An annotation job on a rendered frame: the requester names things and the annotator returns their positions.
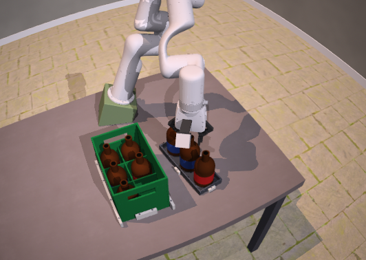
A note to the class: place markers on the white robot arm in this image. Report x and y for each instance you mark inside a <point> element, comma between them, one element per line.
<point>187,67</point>

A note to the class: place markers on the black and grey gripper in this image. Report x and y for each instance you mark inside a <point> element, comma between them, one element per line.
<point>198,121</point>

